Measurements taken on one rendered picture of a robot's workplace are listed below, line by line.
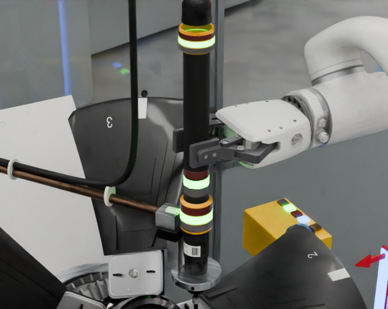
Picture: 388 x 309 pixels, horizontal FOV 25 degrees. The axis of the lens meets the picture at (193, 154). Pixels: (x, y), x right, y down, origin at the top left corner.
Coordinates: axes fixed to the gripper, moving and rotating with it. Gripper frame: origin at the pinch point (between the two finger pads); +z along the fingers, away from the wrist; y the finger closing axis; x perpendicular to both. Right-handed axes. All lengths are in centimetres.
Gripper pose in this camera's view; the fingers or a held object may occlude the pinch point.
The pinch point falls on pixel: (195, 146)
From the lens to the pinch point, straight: 114.6
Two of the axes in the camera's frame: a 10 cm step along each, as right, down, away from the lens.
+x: 0.1, -8.8, -4.7
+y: -4.8, -4.2, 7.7
